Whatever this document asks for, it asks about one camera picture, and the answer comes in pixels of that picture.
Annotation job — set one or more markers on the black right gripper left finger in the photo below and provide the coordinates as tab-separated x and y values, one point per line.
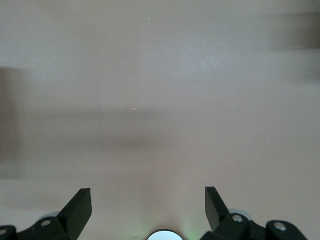
75	215

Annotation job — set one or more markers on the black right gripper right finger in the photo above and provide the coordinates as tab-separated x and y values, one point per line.
217	212

